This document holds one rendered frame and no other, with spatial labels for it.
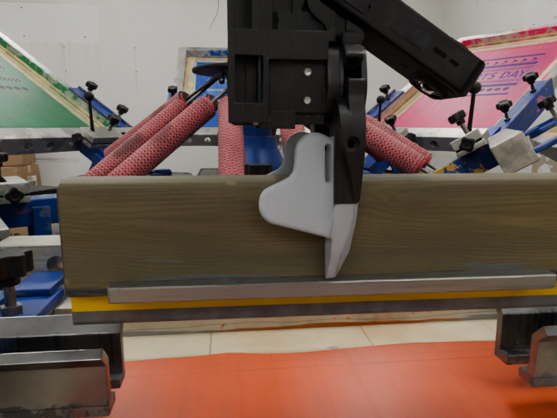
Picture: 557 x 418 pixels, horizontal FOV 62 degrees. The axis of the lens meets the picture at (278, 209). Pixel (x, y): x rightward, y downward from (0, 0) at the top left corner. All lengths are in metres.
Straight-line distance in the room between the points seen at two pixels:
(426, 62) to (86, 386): 0.31
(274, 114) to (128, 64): 4.30
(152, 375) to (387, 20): 0.35
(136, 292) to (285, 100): 0.15
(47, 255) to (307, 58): 0.42
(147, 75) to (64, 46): 0.73
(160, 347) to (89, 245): 0.21
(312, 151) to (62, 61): 4.46
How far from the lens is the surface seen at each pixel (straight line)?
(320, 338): 0.51
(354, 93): 0.28
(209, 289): 0.30
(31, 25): 4.82
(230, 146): 0.87
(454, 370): 0.48
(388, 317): 0.56
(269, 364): 0.46
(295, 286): 0.30
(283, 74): 0.28
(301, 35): 0.28
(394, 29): 0.31
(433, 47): 0.32
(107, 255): 0.32
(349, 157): 0.27
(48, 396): 0.38
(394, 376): 0.46
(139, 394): 0.44
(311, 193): 0.29
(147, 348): 0.51
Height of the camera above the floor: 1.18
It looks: 10 degrees down
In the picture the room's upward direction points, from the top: straight up
